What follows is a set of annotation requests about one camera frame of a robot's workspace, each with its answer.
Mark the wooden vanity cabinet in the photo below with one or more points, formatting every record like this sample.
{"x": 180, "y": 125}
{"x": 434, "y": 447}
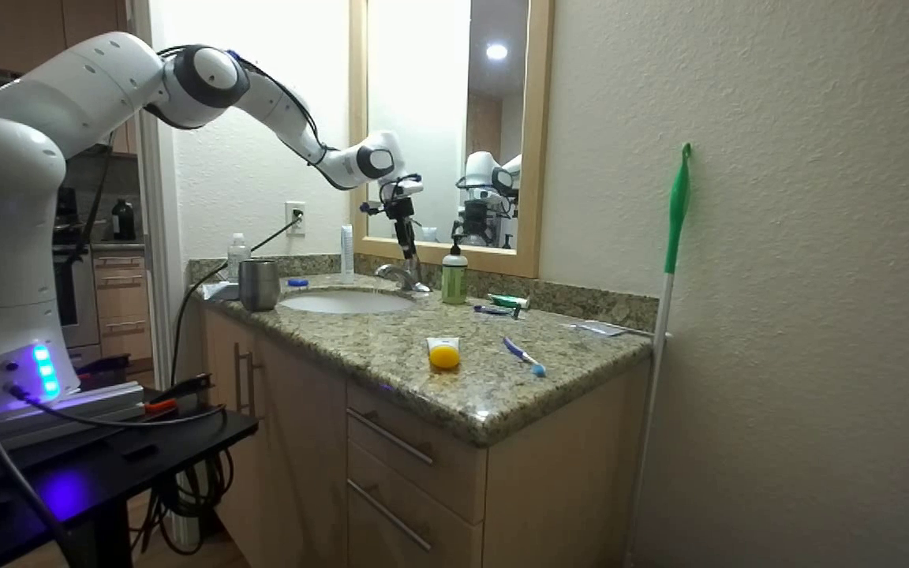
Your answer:
{"x": 367, "y": 459}

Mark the wood framed mirror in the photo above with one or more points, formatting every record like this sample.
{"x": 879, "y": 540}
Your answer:
{"x": 461, "y": 84}

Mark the white blue lotion tube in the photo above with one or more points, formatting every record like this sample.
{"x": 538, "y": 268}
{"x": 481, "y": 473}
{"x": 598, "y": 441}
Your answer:
{"x": 347, "y": 250}

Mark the clear solution bottle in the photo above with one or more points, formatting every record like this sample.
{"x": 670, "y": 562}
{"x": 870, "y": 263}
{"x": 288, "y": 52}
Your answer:
{"x": 237, "y": 254}

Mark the blue toothbrush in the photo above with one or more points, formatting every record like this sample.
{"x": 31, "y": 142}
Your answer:
{"x": 527, "y": 356}

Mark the white oval sink basin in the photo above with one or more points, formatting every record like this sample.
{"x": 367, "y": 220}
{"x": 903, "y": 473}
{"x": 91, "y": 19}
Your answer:
{"x": 347, "y": 300}

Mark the orange handled clamp lower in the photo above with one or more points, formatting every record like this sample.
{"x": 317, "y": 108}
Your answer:
{"x": 170, "y": 407}

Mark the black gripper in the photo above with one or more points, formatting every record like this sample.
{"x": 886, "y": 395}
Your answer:
{"x": 397, "y": 203}

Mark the stainless steel cup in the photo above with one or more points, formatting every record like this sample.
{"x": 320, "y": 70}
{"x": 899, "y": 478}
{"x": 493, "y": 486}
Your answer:
{"x": 257, "y": 286}

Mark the black robot cart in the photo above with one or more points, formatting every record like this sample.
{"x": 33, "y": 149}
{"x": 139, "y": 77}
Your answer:
{"x": 91, "y": 478}

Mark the orange handled clamp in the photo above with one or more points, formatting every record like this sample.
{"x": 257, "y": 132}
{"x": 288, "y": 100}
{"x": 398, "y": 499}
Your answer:
{"x": 170, "y": 407}
{"x": 179, "y": 388}

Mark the wall power outlet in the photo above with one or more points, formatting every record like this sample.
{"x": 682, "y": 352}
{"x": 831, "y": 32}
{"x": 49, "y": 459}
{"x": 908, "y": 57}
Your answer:
{"x": 295, "y": 214}

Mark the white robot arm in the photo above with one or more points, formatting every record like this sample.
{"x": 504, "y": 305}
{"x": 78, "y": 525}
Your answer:
{"x": 78, "y": 100}

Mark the chrome sink faucet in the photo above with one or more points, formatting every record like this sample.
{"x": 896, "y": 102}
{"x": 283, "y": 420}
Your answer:
{"x": 405, "y": 276}

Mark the green soap dispenser bottle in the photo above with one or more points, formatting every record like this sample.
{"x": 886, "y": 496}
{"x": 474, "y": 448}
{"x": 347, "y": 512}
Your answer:
{"x": 455, "y": 276}

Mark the squeezed toothpaste tube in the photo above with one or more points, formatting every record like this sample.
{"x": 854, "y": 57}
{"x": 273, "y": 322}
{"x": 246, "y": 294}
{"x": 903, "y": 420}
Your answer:
{"x": 220, "y": 291}

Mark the small cup with orange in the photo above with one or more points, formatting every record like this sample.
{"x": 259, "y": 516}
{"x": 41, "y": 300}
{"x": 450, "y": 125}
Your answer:
{"x": 445, "y": 354}

